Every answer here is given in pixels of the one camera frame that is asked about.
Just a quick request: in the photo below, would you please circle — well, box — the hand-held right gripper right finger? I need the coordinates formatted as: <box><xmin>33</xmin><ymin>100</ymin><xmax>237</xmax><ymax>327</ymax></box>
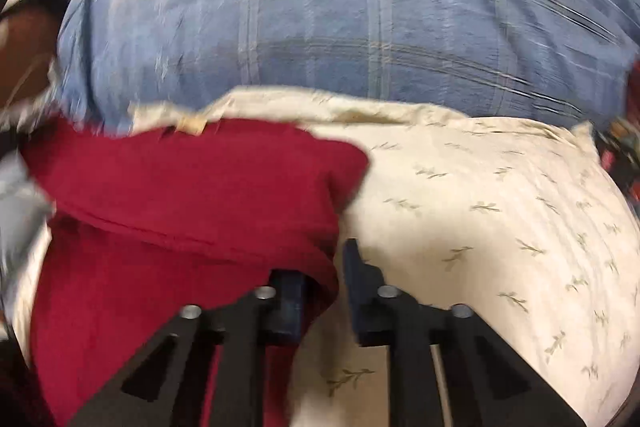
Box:
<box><xmin>343</xmin><ymin>237</ymin><xmax>586</xmax><ymax>427</ymax></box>

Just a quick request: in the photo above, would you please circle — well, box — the blue plaid bed sheet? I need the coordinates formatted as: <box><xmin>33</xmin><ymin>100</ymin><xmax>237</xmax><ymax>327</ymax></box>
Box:
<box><xmin>0</xmin><ymin>151</ymin><xmax>55</xmax><ymax>273</ymax></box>

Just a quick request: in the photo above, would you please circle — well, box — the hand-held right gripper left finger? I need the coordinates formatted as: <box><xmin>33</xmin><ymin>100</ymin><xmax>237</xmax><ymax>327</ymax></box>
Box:
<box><xmin>67</xmin><ymin>268</ymin><xmax>307</xmax><ymax>427</ymax></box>

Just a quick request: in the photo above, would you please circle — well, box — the colourful patterned cloth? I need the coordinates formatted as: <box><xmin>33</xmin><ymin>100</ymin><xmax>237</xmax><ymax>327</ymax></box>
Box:
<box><xmin>594</xmin><ymin>59</ymin><xmax>640</xmax><ymax>210</ymax></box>

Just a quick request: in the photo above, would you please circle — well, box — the cream leaf-print pillow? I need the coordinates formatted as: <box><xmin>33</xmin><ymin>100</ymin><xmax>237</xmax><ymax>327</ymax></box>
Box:
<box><xmin>127</xmin><ymin>86</ymin><xmax>640</xmax><ymax>427</ymax></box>

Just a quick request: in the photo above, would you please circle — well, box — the red garment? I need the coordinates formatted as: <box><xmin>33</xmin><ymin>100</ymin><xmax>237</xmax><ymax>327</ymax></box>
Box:
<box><xmin>20</xmin><ymin>117</ymin><xmax>372</xmax><ymax>427</ymax></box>

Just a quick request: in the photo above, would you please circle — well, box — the brown wooden headboard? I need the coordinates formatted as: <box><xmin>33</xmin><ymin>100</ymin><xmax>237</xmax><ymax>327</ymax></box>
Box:
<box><xmin>0</xmin><ymin>9</ymin><xmax>62</xmax><ymax>108</ymax></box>

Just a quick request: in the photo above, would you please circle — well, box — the blue plaid pillow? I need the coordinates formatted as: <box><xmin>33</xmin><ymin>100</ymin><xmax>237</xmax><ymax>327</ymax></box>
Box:
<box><xmin>52</xmin><ymin>0</ymin><xmax>640</xmax><ymax>138</ymax></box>

